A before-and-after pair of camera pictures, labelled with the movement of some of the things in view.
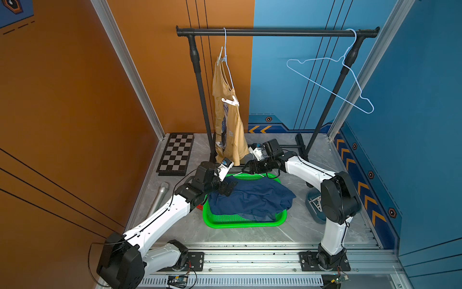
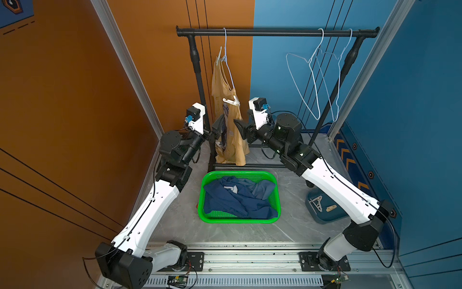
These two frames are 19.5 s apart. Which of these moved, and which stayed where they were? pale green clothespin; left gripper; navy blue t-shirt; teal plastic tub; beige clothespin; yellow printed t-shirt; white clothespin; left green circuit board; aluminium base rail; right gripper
Moved: left gripper; navy blue t-shirt; right gripper
Stayed: pale green clothespin; aluminium base rail; yellow printed t-shirt; white clothespin; left green circuit board; teal plastic tub; beige clothespin
